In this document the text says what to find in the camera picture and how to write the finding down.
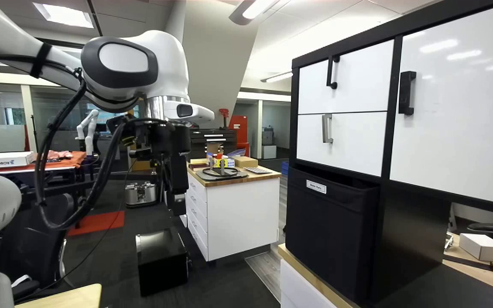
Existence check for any red cabinet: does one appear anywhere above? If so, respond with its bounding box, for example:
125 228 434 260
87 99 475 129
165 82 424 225
228 115 249 157

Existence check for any small black box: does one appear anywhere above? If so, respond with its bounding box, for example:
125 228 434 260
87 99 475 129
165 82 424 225
135 228 190 297

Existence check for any flat white box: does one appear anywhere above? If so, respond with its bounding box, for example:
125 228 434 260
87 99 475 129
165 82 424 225
0 151 36 170

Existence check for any black fabric storage box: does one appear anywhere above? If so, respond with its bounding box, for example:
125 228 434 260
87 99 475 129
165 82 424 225
285 166 380 303

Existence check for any black cabinet with white fronts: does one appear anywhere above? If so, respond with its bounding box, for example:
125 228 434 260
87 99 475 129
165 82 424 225
285 0 493 305

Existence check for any white cabinet door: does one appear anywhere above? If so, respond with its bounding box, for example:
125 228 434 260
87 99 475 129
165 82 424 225
389 1 493 209

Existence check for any small white cardboard box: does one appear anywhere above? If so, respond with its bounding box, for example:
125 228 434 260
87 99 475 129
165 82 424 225
459 233 493 263

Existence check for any black tool chest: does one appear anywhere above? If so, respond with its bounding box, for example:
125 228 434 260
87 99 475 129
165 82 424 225
189 128 238 160

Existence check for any round black tray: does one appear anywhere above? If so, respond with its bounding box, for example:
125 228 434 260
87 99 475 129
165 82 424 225
196 167 249 181

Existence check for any silver toaster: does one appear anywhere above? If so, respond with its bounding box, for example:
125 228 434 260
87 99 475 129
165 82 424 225
125 181 157 207

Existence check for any white drawer unit, wood top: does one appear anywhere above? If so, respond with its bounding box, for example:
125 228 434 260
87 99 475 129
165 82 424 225
185 163 282 262

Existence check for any red floor mat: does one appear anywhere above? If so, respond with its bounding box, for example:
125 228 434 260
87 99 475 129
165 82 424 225
67 210 125 237

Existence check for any table with orange cloth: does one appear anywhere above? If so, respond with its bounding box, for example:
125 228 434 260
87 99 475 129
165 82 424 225
0 150 87 201

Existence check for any long ceiling light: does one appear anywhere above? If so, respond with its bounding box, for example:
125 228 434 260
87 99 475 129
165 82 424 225
260 71 294 83
229 0 291 26

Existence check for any square ceiling light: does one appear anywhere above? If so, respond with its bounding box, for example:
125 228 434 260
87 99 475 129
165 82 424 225
32 2 95 29

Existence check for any silver drawer handle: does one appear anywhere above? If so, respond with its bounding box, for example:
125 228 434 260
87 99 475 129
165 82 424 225
322 113 334 144

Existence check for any black drawer handle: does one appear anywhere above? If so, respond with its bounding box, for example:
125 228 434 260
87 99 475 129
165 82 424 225
326 55 341 90

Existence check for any white drawer with silver handle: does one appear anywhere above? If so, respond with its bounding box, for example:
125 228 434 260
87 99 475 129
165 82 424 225
296 112 388 177

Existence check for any white drawer with black handle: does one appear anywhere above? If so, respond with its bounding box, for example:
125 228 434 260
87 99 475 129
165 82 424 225
297 40 395 115

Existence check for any black door handle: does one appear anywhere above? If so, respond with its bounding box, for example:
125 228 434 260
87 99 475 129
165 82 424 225
398 71 417 116

